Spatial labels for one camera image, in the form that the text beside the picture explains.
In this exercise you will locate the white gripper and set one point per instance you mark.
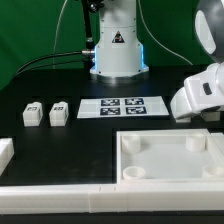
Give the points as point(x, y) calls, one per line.
point(201, 93)

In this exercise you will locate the white square tabletop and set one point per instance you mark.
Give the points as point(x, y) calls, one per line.
point(169, 155)

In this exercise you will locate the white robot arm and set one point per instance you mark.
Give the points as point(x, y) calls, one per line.
point(118, 58)

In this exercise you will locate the white sheet with tags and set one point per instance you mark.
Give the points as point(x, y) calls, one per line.
point(122, 107)

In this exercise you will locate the white front obstacle wall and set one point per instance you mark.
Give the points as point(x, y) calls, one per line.
point(112, 198)

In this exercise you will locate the white obstacle wall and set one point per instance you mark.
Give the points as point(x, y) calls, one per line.
point(6, 153)
point(112, 198)

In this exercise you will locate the white left obstacle wall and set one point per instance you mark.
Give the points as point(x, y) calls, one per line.
point(6, 153)

